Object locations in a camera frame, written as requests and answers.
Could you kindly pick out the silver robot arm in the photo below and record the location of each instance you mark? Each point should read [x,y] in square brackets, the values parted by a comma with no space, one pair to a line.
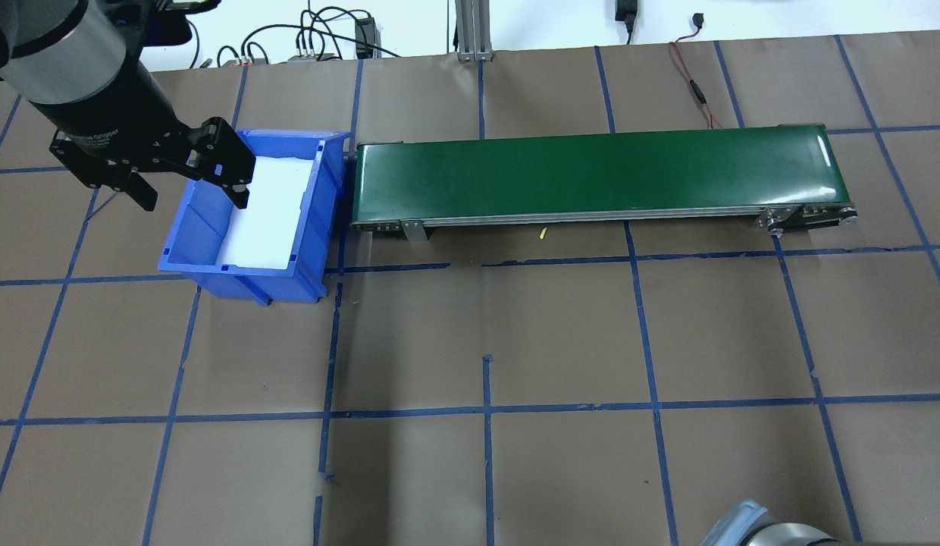
[750,527]
[61,53]

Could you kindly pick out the white foam sheet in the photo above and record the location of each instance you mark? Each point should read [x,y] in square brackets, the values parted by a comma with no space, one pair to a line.
[273,220]

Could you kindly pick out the grey terminal module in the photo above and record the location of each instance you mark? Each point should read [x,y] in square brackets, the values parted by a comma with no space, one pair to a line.
[307,54]
[246,57]

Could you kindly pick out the blue plastic storage bin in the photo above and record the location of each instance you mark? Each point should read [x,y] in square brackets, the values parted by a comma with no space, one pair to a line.
[258,284]

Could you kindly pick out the black power adapter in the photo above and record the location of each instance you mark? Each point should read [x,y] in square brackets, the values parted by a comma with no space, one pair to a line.
[627,10]
[365,36]

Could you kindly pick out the white side desk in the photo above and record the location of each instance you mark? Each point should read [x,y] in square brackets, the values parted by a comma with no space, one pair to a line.
[553,19]

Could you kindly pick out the green conveyor belt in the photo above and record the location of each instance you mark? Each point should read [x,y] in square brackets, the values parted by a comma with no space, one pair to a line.
[591,171]

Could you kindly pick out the aluminium extrusion post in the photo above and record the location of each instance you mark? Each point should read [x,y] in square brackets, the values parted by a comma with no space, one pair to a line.
[474,30]

